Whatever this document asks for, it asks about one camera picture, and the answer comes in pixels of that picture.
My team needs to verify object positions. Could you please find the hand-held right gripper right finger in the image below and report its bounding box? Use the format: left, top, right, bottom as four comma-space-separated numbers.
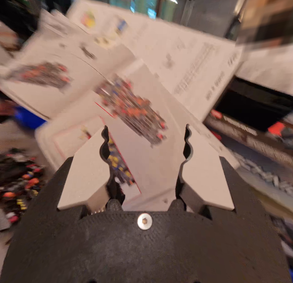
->
175, 124, 235, 214

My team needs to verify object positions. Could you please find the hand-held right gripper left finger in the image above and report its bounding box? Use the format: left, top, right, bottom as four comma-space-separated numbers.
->
57, 126, 125, 212

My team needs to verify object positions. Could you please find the lego instruction booklet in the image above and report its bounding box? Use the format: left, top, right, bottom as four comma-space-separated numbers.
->
0, 0, 243, 211

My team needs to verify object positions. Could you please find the dark printed lego box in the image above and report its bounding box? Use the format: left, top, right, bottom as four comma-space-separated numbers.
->
203, 109, 293, 165

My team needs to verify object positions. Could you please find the large lego vehicle chassis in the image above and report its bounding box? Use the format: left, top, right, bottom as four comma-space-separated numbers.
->
0, 148, 46, 224

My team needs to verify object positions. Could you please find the blue plastic bin with tag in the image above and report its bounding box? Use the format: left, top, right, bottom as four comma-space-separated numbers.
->
14, 106, 47, 130

